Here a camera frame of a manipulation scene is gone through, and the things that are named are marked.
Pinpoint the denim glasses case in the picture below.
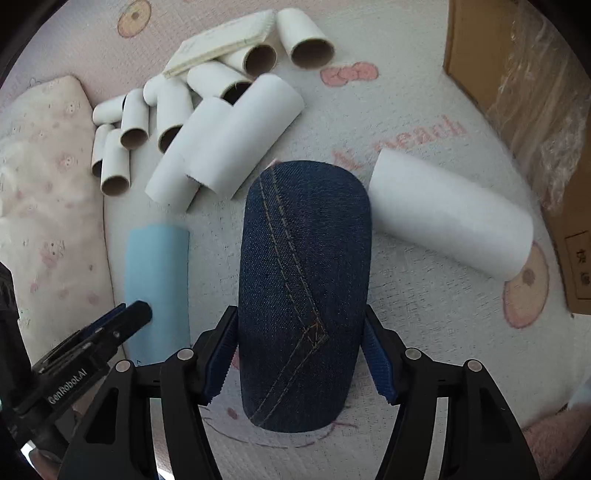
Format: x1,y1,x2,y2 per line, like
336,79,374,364
238,160,372,433

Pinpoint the pile of white cardboard tubes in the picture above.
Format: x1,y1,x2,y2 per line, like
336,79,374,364
90,8,335,214

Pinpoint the white tissue pack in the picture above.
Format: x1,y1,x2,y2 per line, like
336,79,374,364
163,10,274,78

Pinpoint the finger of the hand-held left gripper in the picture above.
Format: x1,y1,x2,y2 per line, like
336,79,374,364
76,302,129,343
88,300,154,356

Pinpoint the light blue pack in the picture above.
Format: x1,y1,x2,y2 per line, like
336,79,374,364
124,224,191,366

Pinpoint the large white paper roll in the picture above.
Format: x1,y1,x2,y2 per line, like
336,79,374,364
368,148,535,282

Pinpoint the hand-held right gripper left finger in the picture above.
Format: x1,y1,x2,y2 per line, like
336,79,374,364
60,305,239,480

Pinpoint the cream printed pillow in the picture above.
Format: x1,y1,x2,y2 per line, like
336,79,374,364
0,75,116,370

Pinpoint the brown cardboard box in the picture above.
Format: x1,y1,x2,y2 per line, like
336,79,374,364
442,0,591,317

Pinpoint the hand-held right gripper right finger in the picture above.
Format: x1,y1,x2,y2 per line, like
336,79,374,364
361,305,541,480

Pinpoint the pink printed blanket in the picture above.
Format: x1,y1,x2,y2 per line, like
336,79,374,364
2,0,585,480

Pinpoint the clear plastic wrap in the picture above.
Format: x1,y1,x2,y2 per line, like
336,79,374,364
485,9,591,213

